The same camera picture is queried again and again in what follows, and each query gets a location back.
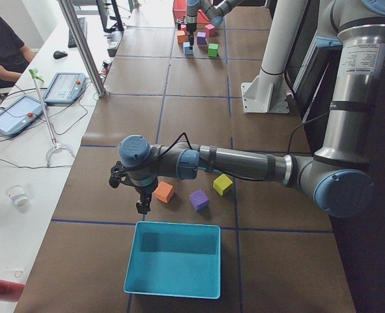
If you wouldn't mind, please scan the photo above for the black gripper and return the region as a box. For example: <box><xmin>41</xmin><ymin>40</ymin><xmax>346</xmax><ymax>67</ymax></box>
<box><xmin>184</xmin><ymin>16</ymin><xmax>197</xmax><ymax>49</ymax></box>
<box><xmin>135</xmin><ymin>183</ymin><xmax>158</xmax><ymax>214</ymax></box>

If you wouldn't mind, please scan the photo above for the light blue foam block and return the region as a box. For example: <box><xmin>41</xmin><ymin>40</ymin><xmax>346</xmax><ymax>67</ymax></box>
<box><xmin>183</xmin><ymin>41</ymin><xmax>193</xmax><ymax>55</ymax></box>

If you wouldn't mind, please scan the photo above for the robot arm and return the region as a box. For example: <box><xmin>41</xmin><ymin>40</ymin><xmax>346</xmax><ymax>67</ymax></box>
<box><xmin>184</xmin><ymin>0</ymin><xmax>243</xmax><ymax>47</ymax></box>
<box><xmin>109</xmin><ymin>1</ymin><xmax>385</xmax><ymax>218</ymax></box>

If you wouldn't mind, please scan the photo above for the purple foam block right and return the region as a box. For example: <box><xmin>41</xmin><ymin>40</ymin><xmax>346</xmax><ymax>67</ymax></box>
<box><xmin>196</xmin><ymin>32</ymin><xmax>207</xmax><ymax>46</ymax></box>

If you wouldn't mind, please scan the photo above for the purple foam block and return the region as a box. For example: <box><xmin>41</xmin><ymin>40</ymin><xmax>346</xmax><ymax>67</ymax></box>
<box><xmin>189</xmin><ymin>189</ymin><xmax>209</xmax><ymax>211</ymax></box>
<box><xmin>196</xmin><ymin>32</ymin><xmax>207</xmax><ymax>46</ymax></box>

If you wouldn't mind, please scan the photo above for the orange foam block right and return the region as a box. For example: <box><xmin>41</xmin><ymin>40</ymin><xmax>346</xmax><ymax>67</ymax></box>
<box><xmin>176</xmin><ymin>31</ymin><xmax>188</xmax><ymax>44</ymax></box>

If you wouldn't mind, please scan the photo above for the orange foam block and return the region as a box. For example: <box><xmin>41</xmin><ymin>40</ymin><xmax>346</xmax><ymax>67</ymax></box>
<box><xmin>176</xmin><ymin>31</ymin><xmax>188</xmax><ymax>44</ymax></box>
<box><xmin>154</xmin><ymin>181</ymin><xmax>175</xmax><ymax>203</ymax></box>

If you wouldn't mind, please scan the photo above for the magenta foam block lower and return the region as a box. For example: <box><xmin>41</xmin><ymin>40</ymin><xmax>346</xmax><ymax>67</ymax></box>
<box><xmin>204</xmin><ymin>23</ymin><xmax>217</xmax><ymax>38</ymax></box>

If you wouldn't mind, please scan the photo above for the red plastic bin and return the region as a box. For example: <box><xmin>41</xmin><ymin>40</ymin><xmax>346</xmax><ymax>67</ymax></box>
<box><xmin>173</xmin><ymin>0</ymin><xmax>193</xmax><ymax>24</ymax></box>

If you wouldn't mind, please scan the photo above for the orange foam block left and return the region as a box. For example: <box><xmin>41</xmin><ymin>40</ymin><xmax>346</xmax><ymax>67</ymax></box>
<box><xmin>154</xmin><ymin>181</ymin><xmax>175</xmax><ymax>203</ymax></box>

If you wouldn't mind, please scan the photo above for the green foam block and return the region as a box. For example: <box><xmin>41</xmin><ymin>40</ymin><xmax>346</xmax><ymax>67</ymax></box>
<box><xmin>207</xmin><ymin>43</ymin><xmax>219</xmax><ymax>58</ymax></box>

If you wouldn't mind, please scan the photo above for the purple foam block left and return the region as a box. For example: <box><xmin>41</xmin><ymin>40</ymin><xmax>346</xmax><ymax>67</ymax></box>
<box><xmin>189</xmin><ymin>189</ymin><xmax>209</xmax><ymax>211</ymax></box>

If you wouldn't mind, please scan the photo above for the teal plastic bin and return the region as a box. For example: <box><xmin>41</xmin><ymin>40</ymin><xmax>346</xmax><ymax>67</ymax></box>
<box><xmin>123</xmin><ymin>221</ymin><xmax>221</xmax><ymax>299</ymax></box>

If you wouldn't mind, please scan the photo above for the yellow foam block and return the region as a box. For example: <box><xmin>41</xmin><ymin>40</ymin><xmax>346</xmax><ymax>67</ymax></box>
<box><xmin>212</xmin><ymin>173</ymin><xmax>233</xmax><ymax>196</ymax></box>

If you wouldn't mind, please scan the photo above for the black keyboard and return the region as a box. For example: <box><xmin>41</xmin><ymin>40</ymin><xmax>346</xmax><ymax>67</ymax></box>
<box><xmin>67</xmin><ymin>16</ymin><xmax>88</xmax><ymax>49</ymax></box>

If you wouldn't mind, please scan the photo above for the paper cup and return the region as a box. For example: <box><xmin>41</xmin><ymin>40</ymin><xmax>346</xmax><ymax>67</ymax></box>
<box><xmin>6</xmin><ymin>185</ymin><xmax>29</xmax><ymax>207</ymax></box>

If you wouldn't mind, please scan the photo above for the black computer mouse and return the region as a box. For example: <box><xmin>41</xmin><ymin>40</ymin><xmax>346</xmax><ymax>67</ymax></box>
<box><xmin>53</xmin><ymin>50</ymin><xmax>68</xmax><ymax>59</ymax></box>

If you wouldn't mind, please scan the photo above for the far teach pendant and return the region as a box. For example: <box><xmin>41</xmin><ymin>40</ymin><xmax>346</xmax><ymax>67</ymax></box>
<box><xmin>43</xmin><ymin>72</ymin><xmax>85</xmax><ymax>106</ymax></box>

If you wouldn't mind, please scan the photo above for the teach pendant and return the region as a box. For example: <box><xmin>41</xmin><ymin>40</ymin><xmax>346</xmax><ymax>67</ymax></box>
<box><xmin>43</xmin><ymin>72</ymin><xmax>85</xmax><ymax>106</ymax></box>
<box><xmin>0</xmin><ymin>95</ymin><xmax>42</xmax><ymax>136</ymax></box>

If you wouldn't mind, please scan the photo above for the near teach pendant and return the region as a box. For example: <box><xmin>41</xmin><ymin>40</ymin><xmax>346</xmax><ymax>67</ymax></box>
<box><xmin>0</xmin><ymin>95</ymin><xmax>42</xmax><ymax>136</ymax></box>

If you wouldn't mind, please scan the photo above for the grabber reach tool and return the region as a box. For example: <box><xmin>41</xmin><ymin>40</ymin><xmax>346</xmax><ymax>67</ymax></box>
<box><xmin>29</xmin><ymin>68</ymin><xmax>76</xmax><ymax>167</ymax></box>

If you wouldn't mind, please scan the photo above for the red bottle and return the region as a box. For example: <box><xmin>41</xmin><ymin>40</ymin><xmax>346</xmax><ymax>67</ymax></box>
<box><xmin>0</xmin><ymin>279</ymin><xmax>25</xmax><ymax>302</ymax></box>

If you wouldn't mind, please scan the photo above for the person in black shirt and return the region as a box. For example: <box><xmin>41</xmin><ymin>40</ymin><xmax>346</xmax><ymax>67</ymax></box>
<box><xmin>0</xmin><ymin>17</ymin><xmax>36</xmax><ymax>88</ymax></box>

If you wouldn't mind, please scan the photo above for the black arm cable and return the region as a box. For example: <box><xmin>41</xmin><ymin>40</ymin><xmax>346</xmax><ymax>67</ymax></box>
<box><xmin>158</xmin><ymin>131</ymin><xmax>195</xmax><ymax>157</ymax></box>

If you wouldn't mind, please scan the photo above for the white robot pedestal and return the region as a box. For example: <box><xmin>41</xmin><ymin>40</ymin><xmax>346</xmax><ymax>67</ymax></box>
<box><xmin>241</xmin><ymin>0</ymin><xmax>308</xmax><ymax>114</ymax></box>

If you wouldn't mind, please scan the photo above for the aluminium frame post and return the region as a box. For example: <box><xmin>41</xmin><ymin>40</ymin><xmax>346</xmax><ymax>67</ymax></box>
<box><xmin>58</xmin><ymin>0</ymin><xmax>106</xmax><ymax>98</ymax></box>

